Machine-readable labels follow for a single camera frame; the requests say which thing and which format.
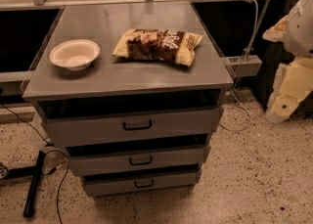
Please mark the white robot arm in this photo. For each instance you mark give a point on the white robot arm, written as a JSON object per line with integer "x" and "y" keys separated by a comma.
{"x": 295, "y": 30}

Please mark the grey top drawer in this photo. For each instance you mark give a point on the grey top drawer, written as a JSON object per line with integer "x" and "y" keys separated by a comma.
{"x": 121, "y": 127}

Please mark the grey drawer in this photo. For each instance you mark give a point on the grey drawer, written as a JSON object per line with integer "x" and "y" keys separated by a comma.
{"x": 138, "y": 160}
{"x": 121, "y": 127}
{"x": 143, "y": 183}

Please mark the yellow brown chip bag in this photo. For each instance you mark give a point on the yellow brown chip bag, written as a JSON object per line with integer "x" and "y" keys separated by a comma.
{"x": 165, "y": 45}

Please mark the grey bottom drawer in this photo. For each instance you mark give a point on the grey bottom drawer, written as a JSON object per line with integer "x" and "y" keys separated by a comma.
{"x": 143, "y": 183}

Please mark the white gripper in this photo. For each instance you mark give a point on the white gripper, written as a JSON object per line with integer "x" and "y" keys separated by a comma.
{"x": 300, "y": 28}

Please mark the grey metal bracket box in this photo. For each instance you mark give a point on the grey metal bracket box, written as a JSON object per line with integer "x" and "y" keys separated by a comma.
{"x": 239, "y": 68}

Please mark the white paper bowl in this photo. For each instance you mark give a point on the white paper bowl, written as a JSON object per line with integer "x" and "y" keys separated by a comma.
{"x": 75, "y": 54}

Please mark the grey drawer cabinet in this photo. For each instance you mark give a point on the grey drawer cabinet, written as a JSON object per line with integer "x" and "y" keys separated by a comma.
{"x": 112, "y": 86}

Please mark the metal pole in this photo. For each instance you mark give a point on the metal pole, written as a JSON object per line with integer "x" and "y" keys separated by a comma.
{"x": 260, "y": 17}

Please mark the black floor stand leg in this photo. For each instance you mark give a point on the black floor stand leg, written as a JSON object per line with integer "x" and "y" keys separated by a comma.
{"x": 34, "y": 172}

